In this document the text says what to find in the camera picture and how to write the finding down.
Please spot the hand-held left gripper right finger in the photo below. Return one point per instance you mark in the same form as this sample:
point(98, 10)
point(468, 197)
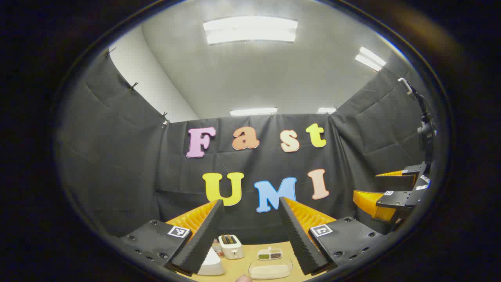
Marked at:
point(299, 243)

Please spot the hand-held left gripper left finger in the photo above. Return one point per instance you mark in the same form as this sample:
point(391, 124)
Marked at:
point(203, 243)

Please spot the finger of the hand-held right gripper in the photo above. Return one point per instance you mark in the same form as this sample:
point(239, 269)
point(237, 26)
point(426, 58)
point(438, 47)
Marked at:
point(395, 199)
point(395, 183)

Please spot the white rice cooker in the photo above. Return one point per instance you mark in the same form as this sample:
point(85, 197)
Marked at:
point(211, 264)

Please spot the white rice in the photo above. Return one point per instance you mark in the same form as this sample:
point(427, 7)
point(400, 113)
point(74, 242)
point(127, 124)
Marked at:
point(270, 271)

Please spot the clear plastic bottle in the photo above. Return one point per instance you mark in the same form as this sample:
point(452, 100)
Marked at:
point(217, 248)

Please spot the dark red beans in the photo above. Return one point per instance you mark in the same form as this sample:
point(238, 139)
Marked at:
point(276, 255)

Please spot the white toaster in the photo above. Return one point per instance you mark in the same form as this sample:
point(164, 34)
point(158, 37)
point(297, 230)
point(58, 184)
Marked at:
point(233, 251)

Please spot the clear plastic container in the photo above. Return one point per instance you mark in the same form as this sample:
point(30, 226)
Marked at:
point(270, 262)

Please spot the white divided dish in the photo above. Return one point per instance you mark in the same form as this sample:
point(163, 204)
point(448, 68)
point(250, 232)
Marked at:
point(264, 251)

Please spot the green mung beans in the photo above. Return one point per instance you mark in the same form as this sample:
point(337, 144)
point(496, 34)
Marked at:
point(264, 256)

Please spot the ceiling light panel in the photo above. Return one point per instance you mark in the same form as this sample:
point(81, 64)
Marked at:
point(370, 58)
point(253, 112)
point(250, 29)
point(326, 110)

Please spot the black cloth clip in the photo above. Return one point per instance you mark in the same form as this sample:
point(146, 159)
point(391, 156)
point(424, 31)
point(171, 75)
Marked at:
point(109, 51)
point(165, 117)
point(134, 85)

